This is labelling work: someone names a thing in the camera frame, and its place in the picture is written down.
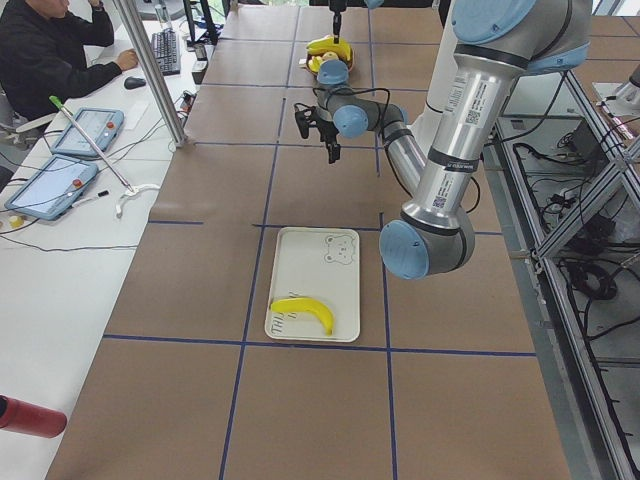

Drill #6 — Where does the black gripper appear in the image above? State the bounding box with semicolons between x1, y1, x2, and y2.
315;11;342;164

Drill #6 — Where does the yellow banana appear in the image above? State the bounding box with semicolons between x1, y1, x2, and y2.
307;56;324;75
306;35;353;63
270;297;335;336

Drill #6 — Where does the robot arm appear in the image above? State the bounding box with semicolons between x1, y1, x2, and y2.
311;1;592;279
328;0;384;44

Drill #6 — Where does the woven wicker basket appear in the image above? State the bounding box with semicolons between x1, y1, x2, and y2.
301;49;354;84

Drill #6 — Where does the black keyboard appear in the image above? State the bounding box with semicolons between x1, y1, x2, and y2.
151;29;181;76

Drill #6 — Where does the white bear tray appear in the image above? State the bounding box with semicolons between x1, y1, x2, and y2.
264;227;360;343

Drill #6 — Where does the black computer mouse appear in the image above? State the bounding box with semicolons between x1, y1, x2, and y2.
124;76;146;90

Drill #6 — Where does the far blue teach pendant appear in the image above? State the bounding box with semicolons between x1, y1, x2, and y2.
50;107;125;159

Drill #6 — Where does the blue teach pendant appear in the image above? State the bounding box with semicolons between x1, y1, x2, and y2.
50;107;125;159
5;154;98;221

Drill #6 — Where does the black marker pen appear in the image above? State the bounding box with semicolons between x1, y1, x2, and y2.
71;190;110;208

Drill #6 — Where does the person in black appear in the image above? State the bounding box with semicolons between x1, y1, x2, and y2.
1;1;138;121

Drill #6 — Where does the near blue teach pendant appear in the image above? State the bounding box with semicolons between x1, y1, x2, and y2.
5;154;98;221

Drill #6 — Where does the yellow tape roll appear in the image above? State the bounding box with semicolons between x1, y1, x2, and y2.
9;215;25;229

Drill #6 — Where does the red bottle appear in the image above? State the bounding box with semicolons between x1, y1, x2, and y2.
1;395;67;438

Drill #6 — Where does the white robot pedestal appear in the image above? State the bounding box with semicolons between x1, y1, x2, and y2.
385;11;458;191

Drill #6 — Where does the aluminium frame post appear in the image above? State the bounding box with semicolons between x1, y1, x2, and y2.
115;1;187;148

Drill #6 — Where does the metal rod green handle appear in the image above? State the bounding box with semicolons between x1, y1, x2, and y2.
49;95;136;194

